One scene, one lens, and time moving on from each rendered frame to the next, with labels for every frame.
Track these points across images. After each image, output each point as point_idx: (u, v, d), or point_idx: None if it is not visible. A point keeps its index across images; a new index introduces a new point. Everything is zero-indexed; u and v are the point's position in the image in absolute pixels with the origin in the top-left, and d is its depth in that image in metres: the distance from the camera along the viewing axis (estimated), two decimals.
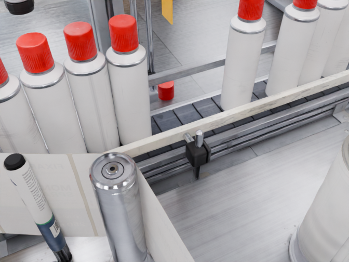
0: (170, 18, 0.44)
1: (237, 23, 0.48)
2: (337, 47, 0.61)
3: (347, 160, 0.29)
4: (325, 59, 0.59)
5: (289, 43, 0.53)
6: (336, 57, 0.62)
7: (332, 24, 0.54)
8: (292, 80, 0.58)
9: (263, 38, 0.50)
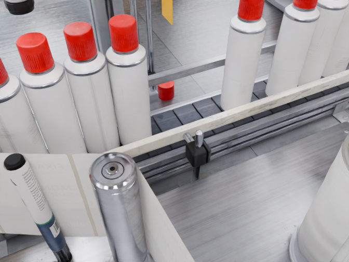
0: (170, 18, 0.44)
1: (237, 23, 0.48)
2: (337, 47, 0.61)
3: (347, 160, 0.29)
4: (325, 59, 0.59)
5: (289, 43, 0.53)
6: (336, 57, 0.62)
7: (332, 24, 0.54)
8: (292, 80, 0.58)
9: (263, 38, 0.50)
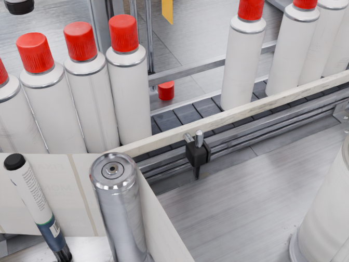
0: (170, 18, 0.44)
1: (237, 23, 0.48)
2: (337, 47, 0.61)
3: (347, 160, 0.29)
4: (325, 59, 0.59)
5: (289, 43, 0.53)
6: (336, 57, 0.62)
7: (332, 24, 0.54)
8: (292, 80, 0.58)
9: (263, 38, 0.50)
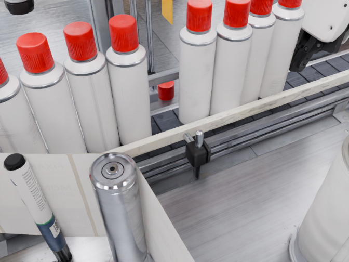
0: (170, 18, 0.44)
1: (184, 33, 0.46)
2: (267, 67, 0.57)
3: (347, 160, 0.29)
4: (258, 78, 0.56)
5: (226, 64, 0.49)
6: (268, 78, 0.58)
7: (259, 43, 0.51)
8: (235, 100, 0.54)
9: (213, 52, 0.48)
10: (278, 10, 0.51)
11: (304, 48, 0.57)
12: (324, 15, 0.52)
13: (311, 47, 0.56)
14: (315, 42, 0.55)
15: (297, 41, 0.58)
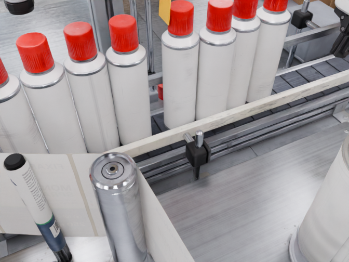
0: (166, 19, 0.43)
1: (165, 36, 0.46)
2: (254, 71, 0.56)
3: (347, 160, 0.29)
4: (244, 82, 0.55)
5: (210, 69, 0.48)
6: (255, 82, 0.57)
7: (243, 47, 0.50)
8: (220, 104, 0.53)
9: (195, 56, 0.47)
10: (263, 13, 0.50)
11: None
12: None
13: None
14: None
15: (343, 28, 0.61)
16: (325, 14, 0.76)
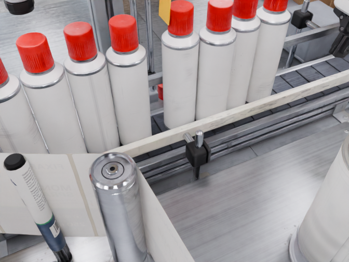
0: (166, 19, 0.43)
1: (165, 36, 0.46)
2: (254, 71, 0.56)
3: (347, 160, 0.29)
4: (244, 82, 0.55)
5: (210, 69, 0.48)
6: (255, 82, 0.57)
7: (243, 47, 0.50)
8: (220, 104, 0.53)
9: (195, 56, 0.47)
10: (263, 13, 0.50)
11: None
12: None
13: None
14: None
15: (343, 28, 0.61)
16: (325, 14, 0.76)
